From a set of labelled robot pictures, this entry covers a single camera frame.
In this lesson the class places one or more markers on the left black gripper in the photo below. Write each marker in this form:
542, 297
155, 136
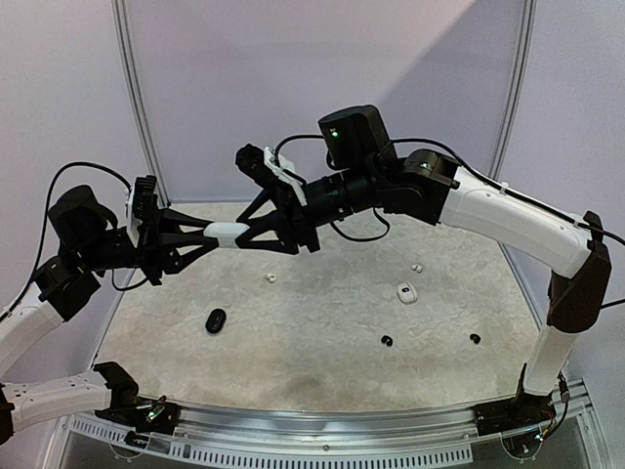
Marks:
150, 242

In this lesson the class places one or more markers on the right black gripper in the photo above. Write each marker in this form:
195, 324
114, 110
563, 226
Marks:
291, 215

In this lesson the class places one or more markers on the small white oval case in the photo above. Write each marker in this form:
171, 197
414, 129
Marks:
225, 233

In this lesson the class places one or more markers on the white earbud charging case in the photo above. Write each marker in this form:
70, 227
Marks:
406, 293

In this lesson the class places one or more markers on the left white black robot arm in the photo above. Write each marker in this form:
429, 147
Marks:
91, 243

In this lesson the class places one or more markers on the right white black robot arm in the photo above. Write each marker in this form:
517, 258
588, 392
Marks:
436, 186

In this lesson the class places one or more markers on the black oval charging case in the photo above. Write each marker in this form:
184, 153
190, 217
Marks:
215, 321

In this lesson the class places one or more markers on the black earbud centre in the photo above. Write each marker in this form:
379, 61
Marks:
387, 340

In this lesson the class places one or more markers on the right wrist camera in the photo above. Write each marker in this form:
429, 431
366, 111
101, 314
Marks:
270, 171

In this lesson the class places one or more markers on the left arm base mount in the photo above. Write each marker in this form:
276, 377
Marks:
128, 408

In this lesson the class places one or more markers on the aluminium front rail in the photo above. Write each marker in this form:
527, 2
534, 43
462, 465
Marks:
444, 437

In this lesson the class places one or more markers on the left aluminium frame post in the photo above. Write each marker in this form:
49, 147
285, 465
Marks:
121, 21

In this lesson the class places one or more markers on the aluminium frame post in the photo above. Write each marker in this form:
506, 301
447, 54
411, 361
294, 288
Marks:
513, 97
121, 21

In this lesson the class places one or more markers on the right aluminium frame post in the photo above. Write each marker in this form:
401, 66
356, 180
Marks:
513, 97

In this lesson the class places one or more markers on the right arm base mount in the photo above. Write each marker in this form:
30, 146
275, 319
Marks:
521, 410

